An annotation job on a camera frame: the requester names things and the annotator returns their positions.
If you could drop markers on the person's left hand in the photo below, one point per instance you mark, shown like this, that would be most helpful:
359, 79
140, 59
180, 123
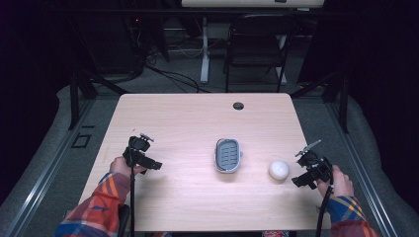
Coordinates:
119, 166

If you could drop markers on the black metal frame stand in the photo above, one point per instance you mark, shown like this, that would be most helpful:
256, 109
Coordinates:
74, 98
343, 102

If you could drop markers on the black folding chair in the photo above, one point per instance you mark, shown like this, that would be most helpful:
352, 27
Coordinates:
257, 39

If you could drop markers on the person's right hand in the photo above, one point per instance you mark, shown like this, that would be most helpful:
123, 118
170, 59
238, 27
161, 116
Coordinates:
341, 182

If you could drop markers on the red patterned cloth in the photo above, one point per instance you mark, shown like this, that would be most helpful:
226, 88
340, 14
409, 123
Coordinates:
275, 234

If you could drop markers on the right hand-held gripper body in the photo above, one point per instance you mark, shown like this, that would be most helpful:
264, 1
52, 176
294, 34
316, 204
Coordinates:
314, 163

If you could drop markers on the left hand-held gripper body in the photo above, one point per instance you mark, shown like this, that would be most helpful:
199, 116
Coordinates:
137, 144

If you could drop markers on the black table grommet hole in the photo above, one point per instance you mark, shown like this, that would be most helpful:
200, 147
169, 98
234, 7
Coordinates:
238, 106

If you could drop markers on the grey metal floor rail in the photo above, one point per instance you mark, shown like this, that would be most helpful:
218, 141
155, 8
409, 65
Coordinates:
46, 171
359, 171

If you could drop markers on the grey soap dish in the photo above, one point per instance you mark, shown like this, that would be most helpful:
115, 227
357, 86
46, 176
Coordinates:
228, 155

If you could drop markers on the white round soap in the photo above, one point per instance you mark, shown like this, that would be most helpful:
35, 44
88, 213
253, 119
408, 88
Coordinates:
278, 170

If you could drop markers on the white desk leg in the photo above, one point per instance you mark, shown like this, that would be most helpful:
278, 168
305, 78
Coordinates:
205, 56
282, 72

